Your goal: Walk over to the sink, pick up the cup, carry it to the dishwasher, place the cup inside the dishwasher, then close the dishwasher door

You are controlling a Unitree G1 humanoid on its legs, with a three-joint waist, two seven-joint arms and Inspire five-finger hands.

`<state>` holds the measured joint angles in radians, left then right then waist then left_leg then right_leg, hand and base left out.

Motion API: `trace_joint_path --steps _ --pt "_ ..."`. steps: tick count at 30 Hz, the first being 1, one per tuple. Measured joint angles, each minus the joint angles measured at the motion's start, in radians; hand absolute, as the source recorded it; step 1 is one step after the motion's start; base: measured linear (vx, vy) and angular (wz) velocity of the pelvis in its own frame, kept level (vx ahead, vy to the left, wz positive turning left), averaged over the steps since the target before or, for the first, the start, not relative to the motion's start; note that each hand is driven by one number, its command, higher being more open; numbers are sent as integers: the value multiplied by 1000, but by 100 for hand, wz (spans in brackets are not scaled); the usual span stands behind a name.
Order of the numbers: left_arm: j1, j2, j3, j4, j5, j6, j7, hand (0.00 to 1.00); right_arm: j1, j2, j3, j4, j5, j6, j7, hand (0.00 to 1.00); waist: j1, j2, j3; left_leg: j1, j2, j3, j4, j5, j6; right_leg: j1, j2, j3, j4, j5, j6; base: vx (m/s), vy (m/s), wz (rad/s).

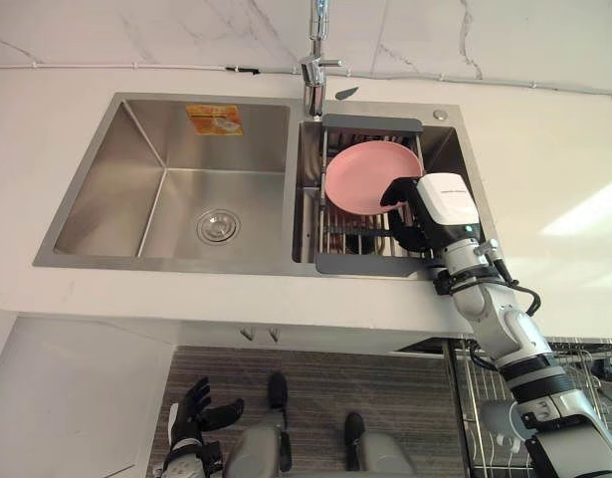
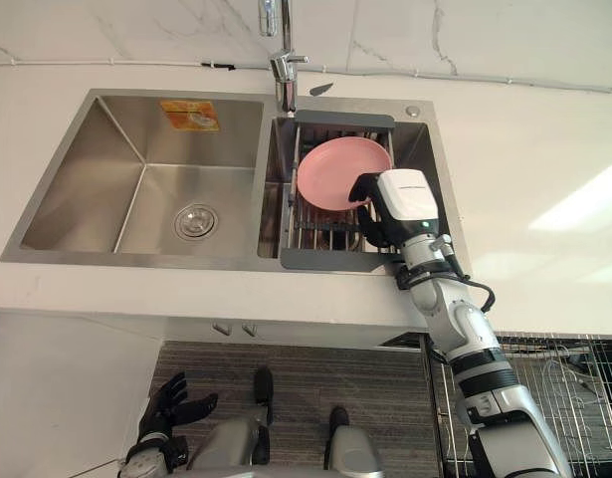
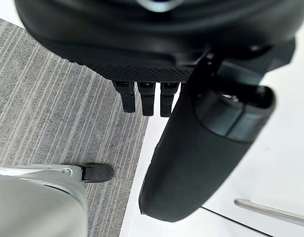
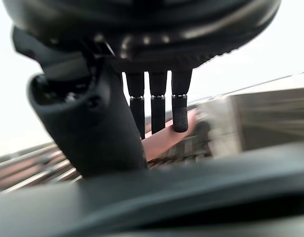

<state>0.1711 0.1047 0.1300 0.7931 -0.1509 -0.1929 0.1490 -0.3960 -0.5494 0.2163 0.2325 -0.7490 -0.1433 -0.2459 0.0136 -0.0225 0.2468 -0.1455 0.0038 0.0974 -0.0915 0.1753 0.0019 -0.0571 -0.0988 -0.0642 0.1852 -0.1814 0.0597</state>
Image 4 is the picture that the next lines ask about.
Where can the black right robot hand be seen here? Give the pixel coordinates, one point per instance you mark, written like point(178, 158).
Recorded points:
point(97, 128)

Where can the reddish brown mat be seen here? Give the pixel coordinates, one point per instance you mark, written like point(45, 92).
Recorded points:
point(164, 145)

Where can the dark robot body shell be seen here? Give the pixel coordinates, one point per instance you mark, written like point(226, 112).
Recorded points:
point(181, 207)

